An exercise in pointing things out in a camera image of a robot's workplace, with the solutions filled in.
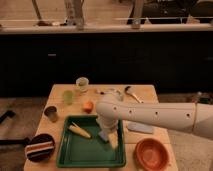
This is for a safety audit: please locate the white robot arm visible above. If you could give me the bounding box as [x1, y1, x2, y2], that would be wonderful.
[96, 93, 213, 148]

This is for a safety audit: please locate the red bowl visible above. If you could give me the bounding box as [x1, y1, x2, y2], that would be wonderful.
[134, 138, 169, 171]

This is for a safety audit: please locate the blue grey cloth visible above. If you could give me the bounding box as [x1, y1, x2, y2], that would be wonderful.
[127, 122, 154, 134]

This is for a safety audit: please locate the orange fruit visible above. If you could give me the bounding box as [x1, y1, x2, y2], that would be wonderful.
[83, 101, 94, 113]

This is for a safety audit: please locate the yellow corn cob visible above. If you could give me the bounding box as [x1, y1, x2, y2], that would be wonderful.
[69, 123, 91, 138]

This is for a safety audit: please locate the green tray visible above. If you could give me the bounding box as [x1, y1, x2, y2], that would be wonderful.
[57, 115, 126, 168]

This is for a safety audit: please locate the wooden table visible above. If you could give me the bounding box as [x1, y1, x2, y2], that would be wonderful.
[24, 84, 178, 171]

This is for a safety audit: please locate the green plastic cup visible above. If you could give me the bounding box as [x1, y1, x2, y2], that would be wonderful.
[63, 90, 74, 105]

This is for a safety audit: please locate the clear glass jar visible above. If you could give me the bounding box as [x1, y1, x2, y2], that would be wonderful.
[76, 77, 89, 93]

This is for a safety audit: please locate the metal cup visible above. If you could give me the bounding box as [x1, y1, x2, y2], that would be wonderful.
[44, 106, 58, 122]

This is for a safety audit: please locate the striped dark plate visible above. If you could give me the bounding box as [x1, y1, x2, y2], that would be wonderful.
[25, 134, 55, 162]

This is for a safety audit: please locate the metal spoon black handle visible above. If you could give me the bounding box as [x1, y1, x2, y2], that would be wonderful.
[124, 86, 142, 103]

